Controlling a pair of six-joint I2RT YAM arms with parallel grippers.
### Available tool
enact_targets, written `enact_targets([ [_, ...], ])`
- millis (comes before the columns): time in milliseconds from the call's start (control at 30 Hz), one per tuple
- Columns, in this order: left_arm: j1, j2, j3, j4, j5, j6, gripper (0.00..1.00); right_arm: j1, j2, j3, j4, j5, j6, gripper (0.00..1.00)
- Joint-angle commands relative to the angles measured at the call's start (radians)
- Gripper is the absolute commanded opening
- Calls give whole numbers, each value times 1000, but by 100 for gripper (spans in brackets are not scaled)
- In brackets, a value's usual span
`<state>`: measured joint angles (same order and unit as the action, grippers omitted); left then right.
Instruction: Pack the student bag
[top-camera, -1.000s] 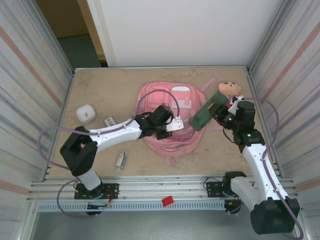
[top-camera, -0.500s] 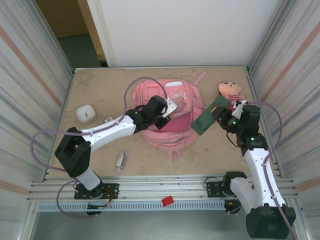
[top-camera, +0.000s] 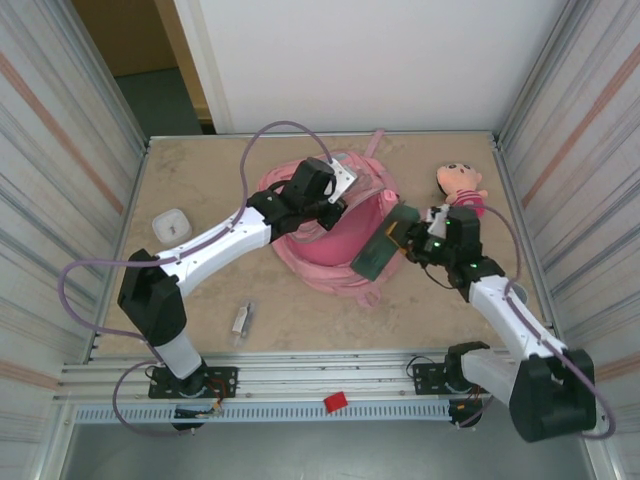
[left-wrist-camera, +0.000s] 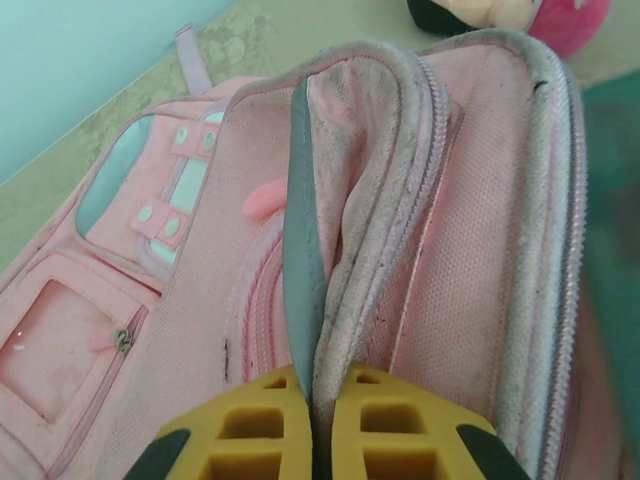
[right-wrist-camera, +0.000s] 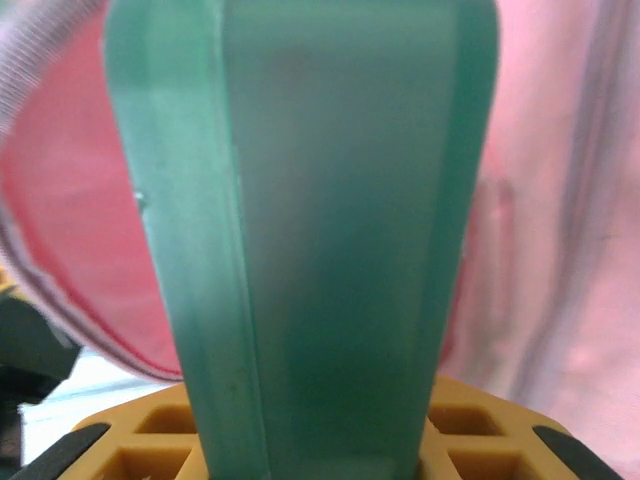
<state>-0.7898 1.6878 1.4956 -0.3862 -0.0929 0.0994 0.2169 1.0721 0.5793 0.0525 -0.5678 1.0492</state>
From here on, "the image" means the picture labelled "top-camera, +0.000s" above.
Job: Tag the pink student backpack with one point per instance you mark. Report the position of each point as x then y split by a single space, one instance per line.
330 245

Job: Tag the dark green notebook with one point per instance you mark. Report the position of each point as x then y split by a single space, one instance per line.
375 255

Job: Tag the small silver tube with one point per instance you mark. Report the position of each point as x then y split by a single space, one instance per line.
244 322

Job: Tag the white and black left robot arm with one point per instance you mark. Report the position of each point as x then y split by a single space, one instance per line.
215 245

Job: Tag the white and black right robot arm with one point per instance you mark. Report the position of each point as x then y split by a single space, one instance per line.
510 315

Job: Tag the plush doll in pink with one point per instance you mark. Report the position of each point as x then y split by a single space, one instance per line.
460 180

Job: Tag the white square container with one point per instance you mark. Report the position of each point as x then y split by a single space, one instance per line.
172 225

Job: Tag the small red block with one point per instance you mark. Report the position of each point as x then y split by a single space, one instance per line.
336 403

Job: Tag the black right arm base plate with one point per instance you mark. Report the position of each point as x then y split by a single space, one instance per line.
425 372

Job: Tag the aluminium table rail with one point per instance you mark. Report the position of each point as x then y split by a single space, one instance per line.
325 372

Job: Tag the white door frame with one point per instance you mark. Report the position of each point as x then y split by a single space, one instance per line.
210 75

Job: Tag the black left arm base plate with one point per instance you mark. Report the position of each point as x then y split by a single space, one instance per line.
225 375

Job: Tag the aluminium frame post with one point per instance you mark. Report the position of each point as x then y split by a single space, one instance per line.
532 75
117 90

